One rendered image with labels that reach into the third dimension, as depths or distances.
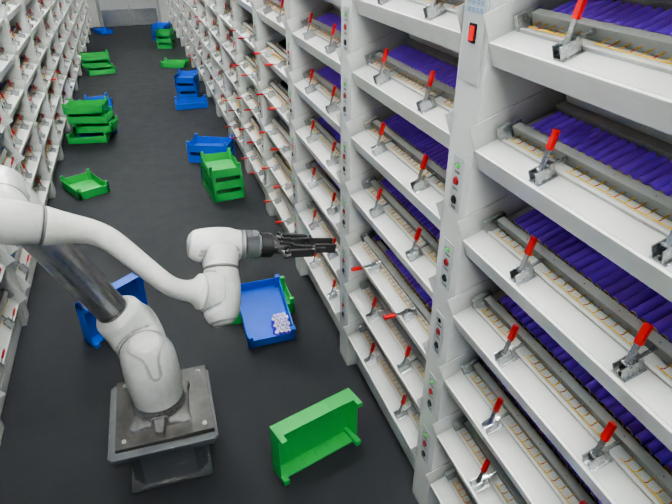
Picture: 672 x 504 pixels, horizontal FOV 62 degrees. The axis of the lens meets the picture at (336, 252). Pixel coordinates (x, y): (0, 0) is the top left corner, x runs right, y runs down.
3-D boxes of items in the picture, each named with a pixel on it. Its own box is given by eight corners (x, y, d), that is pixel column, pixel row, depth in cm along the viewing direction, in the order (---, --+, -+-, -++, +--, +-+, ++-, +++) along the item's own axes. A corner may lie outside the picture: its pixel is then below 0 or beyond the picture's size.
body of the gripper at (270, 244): (263, 240, 164) (293, 240, 167) (258, 227, 171) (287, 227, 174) (260, 262, 167) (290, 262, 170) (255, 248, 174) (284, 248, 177)
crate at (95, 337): (85, 342, 238) (97, 349, 235) (74, 303, 228) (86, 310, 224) (142, 307, 260) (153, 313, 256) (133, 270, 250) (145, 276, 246)
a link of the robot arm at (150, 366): (137, 421, 165) (121, 366, 154) (124, 383, 179) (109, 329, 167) (191, 401, 172) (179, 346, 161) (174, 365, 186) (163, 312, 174)
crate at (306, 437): (272, 469, 183) (285, 487, 178) (269, 426, 173) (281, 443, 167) (347, 429, 198) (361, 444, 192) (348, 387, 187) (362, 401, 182)
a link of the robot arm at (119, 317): (137, 380, 181) (123, 342, 198) (179, 350, 184) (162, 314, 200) (-54, 207, 132) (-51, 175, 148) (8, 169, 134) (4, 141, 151)
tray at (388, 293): (430, 366, 151) (421, 343, 145) (352, 256, 200) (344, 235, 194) (495, 331, 152) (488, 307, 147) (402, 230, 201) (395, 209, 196)
